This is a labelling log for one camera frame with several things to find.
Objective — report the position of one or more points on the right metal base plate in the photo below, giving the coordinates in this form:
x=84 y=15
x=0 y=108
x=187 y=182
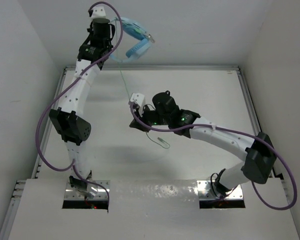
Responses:
x=207 y=191

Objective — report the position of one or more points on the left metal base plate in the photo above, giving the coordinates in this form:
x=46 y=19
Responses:
x=91 y=192

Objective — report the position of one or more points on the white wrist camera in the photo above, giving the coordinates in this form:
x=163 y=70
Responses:
x=137 y=100
x=97 y=12

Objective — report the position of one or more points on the light blue headphones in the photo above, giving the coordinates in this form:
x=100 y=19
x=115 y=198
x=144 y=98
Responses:
x=138 y=32

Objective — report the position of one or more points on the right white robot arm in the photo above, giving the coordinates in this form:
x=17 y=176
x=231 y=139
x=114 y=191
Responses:
x=256 y=158

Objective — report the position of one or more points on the white front cover board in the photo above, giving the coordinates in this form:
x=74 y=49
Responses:
x=145 y=210

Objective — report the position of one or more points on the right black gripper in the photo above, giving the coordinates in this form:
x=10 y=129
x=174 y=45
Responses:
x=134 y=124

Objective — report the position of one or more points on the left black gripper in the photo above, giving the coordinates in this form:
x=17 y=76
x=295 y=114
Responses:
x=110 y=46

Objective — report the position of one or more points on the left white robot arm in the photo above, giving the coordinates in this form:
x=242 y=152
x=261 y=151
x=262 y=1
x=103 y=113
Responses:
x=67 y=118

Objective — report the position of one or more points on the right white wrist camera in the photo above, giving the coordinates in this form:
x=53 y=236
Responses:
x=137 y=100

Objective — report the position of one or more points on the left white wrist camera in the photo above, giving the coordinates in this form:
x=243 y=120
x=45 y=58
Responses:
x=97 y=12

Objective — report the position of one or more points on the metal base plate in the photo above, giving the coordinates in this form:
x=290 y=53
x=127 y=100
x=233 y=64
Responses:
x=91 y=192
x=207 y=191

